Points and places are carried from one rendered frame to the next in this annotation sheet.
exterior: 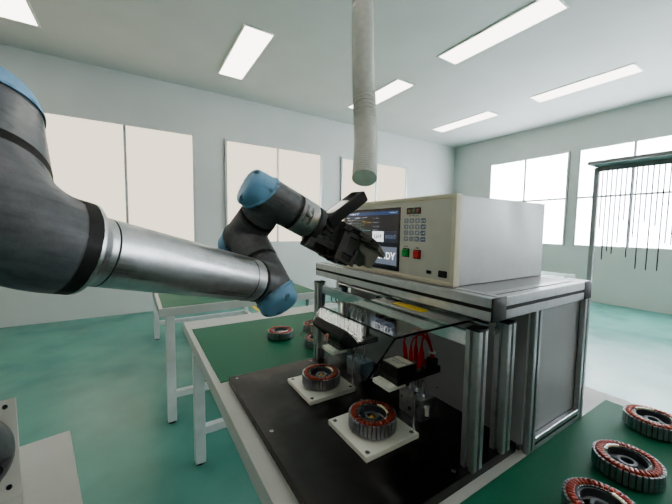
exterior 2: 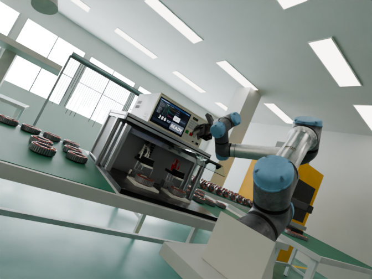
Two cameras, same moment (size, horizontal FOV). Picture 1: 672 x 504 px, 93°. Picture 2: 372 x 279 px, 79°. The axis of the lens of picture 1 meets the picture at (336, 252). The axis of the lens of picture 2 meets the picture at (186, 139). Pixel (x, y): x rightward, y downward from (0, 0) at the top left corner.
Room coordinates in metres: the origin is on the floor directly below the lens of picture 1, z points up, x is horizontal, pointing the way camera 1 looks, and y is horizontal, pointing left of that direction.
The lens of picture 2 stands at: (0.80, 1.33, 0.99)
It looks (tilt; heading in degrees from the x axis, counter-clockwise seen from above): 5 degrees up; 270
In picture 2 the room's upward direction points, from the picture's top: 24 degrees clockwise
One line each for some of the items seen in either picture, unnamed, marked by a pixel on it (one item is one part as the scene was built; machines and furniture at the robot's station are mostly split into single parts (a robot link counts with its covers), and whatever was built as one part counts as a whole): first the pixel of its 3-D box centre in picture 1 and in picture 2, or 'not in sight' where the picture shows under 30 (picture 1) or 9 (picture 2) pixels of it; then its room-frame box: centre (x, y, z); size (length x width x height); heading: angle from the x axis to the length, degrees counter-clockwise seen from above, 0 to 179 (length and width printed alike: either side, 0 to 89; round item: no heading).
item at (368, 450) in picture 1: (372, 428); (175, 195); (0.71, -0.09, 0.78); 0.15 x 0.15 x 0.01; 32
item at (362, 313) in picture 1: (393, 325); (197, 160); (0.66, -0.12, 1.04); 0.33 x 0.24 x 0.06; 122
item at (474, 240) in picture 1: (435, 237); (168, 120); (0.97, -0.30, 1.22); 0.44 x 0.39 x 0.20; 32
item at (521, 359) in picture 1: (413, 334); (153, 158); (0.94, -0.24, 0.92); 0.66 x 0.01 x 0.30; 32
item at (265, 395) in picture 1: (347, 408); (157, 191); (0.82, -0.04, 0.76); 0.64 x 0.47 x 0.02; 32
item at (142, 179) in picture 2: (321, 376); (144, 180); (0.91, 0.04, 0.80); 0.11 x 0.11 x 0.04
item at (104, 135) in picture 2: not in sight; (103, 138); (1.30, -0.19, 0.91); 0.28 x 0.03 x 0.32; 122
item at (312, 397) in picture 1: (320, 384); (142, 184); (0.91, 0.04, 0.78); 0.15 x 0.15 x 0.01; 32
